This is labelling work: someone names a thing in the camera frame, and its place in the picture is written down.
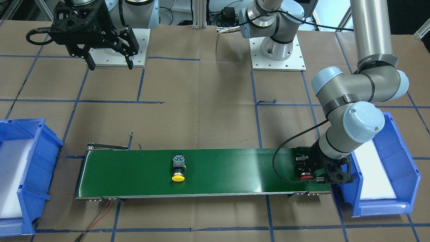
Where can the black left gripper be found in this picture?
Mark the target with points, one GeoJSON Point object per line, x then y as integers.
{"type": "Point", "coordinates": [314, 158]}

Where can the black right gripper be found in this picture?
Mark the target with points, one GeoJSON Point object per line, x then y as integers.
{"type": "Point", "coordinates": [106, 29]}

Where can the yellow push button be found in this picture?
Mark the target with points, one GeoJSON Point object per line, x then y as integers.
{"type": "Point", "coordinates": [178, 168]}

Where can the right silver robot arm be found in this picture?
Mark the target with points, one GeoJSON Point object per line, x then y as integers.
{"type": "Point", "coordinates": [141, 16]}

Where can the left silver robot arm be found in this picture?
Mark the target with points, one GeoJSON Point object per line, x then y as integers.
{"type": "Point", "coordinates": [347, 101]}

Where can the blue plastic bin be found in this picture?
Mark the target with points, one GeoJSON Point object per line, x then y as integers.
{"type": "Point", "coordinates": [385, 177]}
{"type": "Point", "coordinates": [29, 152]}

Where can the green conveyor belt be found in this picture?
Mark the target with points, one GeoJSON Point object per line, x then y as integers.
{"type": "Point", "coordinates": [138, 174]}

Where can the aluminium frame post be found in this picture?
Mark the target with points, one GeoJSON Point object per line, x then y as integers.
{"type": "Point", "coordinates": [199, 13]}

